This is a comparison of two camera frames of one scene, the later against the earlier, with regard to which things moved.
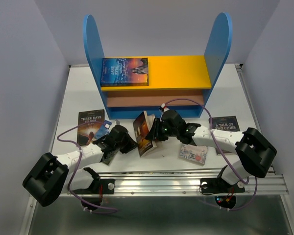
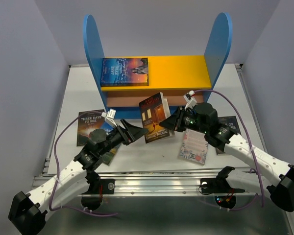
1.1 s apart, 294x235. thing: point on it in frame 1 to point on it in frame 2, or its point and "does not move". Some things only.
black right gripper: x=154 y=132 to x=174 y=122
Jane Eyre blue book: x=124 y=72 does not move
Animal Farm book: x=104 y=130 does not move
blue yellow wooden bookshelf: x=171 y=78 does not move
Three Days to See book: x=88 y=133 does not move
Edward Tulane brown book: x=141 y=126 to x=154 y=109
